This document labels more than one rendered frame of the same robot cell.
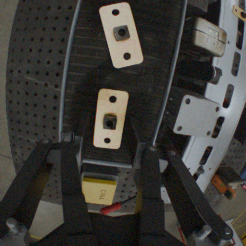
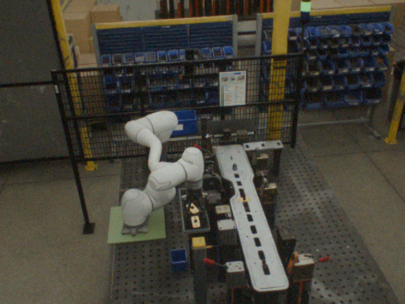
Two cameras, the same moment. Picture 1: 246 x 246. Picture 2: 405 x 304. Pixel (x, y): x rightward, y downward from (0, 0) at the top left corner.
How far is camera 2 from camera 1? 2.30 m
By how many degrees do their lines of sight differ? 78
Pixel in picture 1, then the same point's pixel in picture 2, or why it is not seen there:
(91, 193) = (196, 240)
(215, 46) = (225, 210)
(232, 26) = (240, 206)
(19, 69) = (126, 288)
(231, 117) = (263, 235)
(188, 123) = (223, 226)
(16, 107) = not seen: outside the picture
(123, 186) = not seen: outside the picture
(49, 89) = (155, 296)
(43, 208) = not seen: outside the picture
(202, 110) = (226, 222)
